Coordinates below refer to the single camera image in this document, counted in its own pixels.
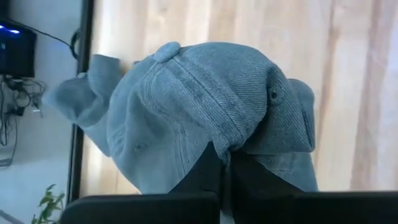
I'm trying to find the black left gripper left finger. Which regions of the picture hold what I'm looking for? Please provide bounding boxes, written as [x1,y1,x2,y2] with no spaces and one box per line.
[60,141,223,224]

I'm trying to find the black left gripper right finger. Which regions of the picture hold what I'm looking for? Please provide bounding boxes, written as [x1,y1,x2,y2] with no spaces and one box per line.
[229,151,398,224]

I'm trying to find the blue-grey denim cap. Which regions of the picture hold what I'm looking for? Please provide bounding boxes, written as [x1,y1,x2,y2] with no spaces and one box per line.
[42,41,320,215]

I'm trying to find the green plant in white pot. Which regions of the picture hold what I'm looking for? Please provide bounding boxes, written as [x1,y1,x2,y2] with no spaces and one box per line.
[30,183,67,224]

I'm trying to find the black computer case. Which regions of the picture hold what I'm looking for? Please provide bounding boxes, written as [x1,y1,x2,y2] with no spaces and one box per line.
[0,20,37,78]

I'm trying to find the black cable bundle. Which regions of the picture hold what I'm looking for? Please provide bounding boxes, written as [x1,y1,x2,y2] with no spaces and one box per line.
[0,76,47,167]

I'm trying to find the black aluminium table frame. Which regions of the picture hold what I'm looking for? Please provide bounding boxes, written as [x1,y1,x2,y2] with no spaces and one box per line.
[66,0,96,203]

